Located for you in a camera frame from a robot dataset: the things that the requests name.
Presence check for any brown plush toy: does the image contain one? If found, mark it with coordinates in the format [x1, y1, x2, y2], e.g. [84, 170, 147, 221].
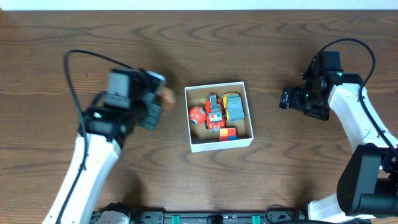
[160, 87, 176, 110]

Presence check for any red round toy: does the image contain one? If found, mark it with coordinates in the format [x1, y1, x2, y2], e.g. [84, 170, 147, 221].
[188, 106, 206, 124]

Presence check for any yellow grey toy dump truck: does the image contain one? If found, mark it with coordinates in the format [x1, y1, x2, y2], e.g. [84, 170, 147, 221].
[222, 92, 244, 122]

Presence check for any red toy fire truck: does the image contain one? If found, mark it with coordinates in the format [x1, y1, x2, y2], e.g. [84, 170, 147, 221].
[205, 94, 226, 132]

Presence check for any multicolour puzzle cube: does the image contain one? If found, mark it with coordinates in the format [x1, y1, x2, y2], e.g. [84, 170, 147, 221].
[220, 128, 237, 141]

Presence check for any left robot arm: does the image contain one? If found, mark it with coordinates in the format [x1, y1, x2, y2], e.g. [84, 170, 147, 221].
[44, 68, 165, 223]

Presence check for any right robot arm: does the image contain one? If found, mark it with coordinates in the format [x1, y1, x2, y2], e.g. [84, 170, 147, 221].
[279, 51, 397, 223]

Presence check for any white cardboard box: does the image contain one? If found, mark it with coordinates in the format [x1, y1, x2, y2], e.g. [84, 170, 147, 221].
[184, 82, 254, 152]

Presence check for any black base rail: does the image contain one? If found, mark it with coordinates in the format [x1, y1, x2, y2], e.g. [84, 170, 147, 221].
[90, 202, 308, 224]

